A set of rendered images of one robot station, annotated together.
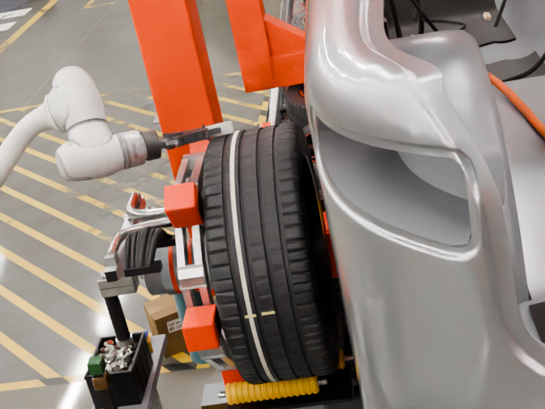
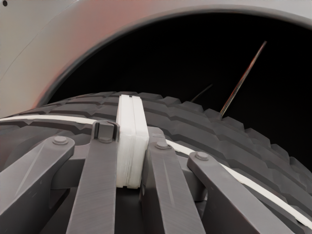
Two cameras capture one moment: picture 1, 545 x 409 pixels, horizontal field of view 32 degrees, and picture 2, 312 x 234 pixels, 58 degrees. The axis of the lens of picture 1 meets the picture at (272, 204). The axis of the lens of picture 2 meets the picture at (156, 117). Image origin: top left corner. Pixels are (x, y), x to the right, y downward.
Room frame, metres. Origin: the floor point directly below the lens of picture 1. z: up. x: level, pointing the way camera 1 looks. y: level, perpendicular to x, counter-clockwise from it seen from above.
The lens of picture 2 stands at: (2.29, 0.24, 1.26)
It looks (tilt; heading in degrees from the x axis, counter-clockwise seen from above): 21 degrees down; 273
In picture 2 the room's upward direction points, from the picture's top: 25 degrees clockwise
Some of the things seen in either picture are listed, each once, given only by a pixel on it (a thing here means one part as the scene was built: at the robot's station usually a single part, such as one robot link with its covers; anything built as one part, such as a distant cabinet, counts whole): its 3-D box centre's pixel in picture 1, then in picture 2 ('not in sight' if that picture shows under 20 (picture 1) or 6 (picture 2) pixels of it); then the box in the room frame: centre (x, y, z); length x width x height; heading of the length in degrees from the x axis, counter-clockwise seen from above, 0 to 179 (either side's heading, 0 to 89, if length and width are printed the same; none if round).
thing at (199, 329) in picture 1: (201, 328); not in sight; (1.93, 0.22, 0.85); 0.09 x 0.08 x 0.07; 172
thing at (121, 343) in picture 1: (117, 316); not in sight; (2.11, 0.44, 0.83); 0.04 x 0.04 x 0.16
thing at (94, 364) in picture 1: (96, 365); not in sight; (2.20, 0.55, 0.64); 0.04 x 0.04 x 0.04; 82
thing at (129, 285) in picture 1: (118, 281); not in sight; (2.11, 0.41, 0.93); 0.09 x 0.05 x 0.05; 82
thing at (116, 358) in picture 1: (119, 368); not in sight; (2.36, 0.53, 0.51); 0.20 x 0.14 x 0.13; 171
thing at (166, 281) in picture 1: (186, 265); not in sight; (2.26, 0.26, 0.85); 0.21 x 0.14 x 0.14; 82
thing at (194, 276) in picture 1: (212, 262); not in sight; (2.25, 0.19, 0.85); 0.54 x 0.07 x 0.54; 172
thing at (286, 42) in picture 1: (322, 40); not in sight; (4.59, -0.41, 0.69); 0.52 x 0.17 x 0.35; 82
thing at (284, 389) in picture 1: (272, 388); not in sight; (2.12, 0.10, 0.51); 0.29 x 0.06 x 0.06; 82
